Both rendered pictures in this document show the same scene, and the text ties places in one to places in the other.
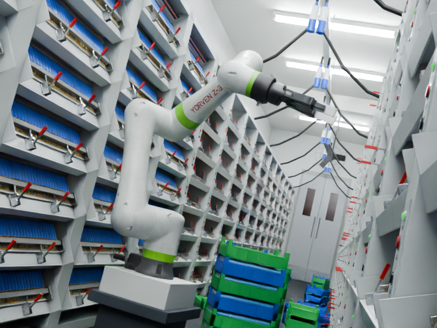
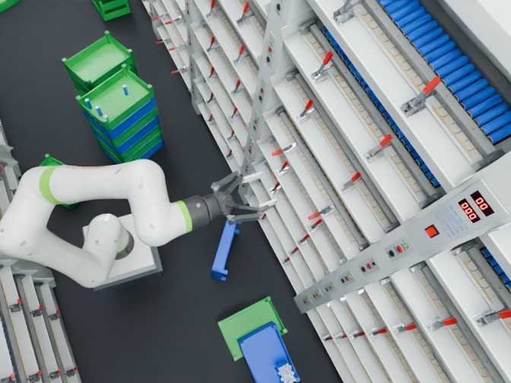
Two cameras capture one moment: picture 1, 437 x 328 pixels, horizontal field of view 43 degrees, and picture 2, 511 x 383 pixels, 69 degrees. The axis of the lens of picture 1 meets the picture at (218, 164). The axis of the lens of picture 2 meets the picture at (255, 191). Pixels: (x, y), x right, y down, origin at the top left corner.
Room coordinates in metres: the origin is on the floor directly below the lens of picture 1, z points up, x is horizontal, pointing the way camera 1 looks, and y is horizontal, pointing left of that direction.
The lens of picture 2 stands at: (1.49, 0.10, 2.09)
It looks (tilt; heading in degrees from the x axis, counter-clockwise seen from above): 66 degrees down; 305
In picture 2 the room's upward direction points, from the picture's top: 16 degrees clockwise
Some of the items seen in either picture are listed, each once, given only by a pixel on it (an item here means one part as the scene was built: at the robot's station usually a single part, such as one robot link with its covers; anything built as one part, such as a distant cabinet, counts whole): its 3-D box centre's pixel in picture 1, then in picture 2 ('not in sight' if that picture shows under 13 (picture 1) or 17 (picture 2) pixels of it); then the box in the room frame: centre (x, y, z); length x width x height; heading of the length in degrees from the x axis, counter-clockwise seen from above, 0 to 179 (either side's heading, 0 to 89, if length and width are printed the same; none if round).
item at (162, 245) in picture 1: (160, 233); (107, 236); (2.12, 0.15, 0.52); 0.16 x 0.13 x 0.19; 128
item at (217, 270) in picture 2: not in sight; (226, 249); (1.84, -0.28, 0.10); 0.30 x 0.08 x 0.20; 126
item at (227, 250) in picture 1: (253, 252); (116, 96); (2.71, -0.26, 0.52); 0.30 x 0.20 x 0.08; 99
